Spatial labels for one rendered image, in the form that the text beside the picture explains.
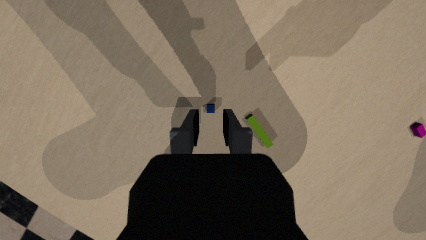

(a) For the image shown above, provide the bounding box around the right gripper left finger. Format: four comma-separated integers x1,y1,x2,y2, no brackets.
170,109,199,154

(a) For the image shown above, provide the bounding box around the magenta rectangular block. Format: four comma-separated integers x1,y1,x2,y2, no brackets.
410,122,426,138

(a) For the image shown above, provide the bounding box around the lime green rod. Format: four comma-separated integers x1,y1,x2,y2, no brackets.
245,114,274,149

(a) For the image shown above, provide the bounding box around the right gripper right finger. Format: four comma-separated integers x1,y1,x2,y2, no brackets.
223,109,253,154

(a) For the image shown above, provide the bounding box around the small blue cube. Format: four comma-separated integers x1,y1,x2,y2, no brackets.
207,104,215,113

